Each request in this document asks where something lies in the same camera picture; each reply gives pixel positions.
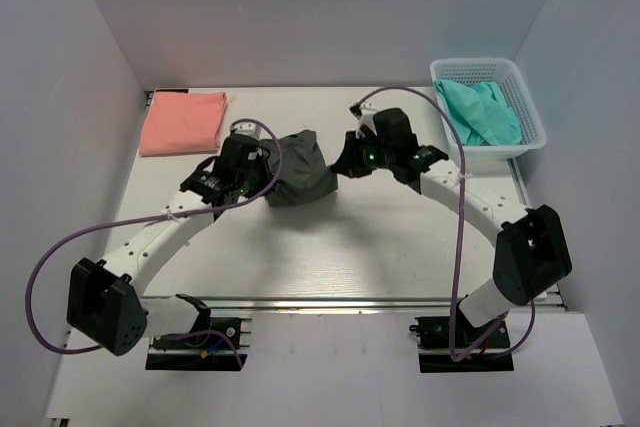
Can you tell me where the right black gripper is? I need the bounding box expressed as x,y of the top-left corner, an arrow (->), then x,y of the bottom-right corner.
333,128 -> 396,178

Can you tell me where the dark grey t-shirt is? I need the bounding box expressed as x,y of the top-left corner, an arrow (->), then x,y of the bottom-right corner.
266,129 -> 338,208

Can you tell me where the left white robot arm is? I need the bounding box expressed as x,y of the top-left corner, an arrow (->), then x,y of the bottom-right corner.
67,134 -> 282,356

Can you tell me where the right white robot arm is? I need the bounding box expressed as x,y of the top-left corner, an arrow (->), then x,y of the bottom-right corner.
331,105 -> 572,346

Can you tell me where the folded pink t-shirt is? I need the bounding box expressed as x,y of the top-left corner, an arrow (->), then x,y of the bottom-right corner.
139,91 -> 228,157

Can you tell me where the teal t-shirt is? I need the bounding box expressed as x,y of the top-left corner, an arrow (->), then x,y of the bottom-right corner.
434,80 -> 523,147

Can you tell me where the white plastic basket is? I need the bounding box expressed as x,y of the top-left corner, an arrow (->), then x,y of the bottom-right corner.
430,58 -> 546,162

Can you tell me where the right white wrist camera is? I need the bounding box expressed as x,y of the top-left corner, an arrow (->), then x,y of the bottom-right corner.
349,102 -> 378,136

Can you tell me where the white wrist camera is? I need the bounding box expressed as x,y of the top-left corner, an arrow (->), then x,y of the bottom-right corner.
230,119 -> 263,140
349,102 -> 378,136

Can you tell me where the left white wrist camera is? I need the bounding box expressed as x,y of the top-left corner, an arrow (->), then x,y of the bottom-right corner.
230,119 -> 263,140

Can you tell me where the aluminium rail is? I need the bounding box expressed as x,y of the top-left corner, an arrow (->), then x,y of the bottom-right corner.
139,295 -> 556,313

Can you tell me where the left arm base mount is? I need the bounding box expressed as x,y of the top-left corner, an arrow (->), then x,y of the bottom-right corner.
145,294 -> 251,372

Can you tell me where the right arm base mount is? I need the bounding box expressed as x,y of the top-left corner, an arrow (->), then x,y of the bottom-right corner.
409,306 -> 516,374

